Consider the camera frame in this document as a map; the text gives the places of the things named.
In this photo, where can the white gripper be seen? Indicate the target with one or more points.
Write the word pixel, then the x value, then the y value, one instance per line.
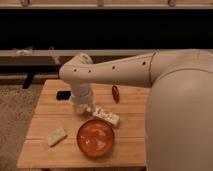
pixel 82 104

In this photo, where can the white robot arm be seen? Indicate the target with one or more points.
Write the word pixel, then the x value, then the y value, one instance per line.
pixel 179 110

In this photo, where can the orange ceramic bowl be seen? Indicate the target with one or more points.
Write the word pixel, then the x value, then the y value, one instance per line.
pixel 95 138

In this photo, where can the black rectangular object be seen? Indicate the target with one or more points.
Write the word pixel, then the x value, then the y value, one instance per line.
pixel 63 95

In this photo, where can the white rectangular box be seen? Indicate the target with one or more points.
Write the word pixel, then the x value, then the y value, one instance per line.
pixel 109 117

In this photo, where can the white sponge block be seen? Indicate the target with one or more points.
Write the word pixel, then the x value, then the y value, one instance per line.
pixel 55 136

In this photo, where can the wooden table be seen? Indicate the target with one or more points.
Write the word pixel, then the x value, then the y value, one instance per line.
pixel 129 148

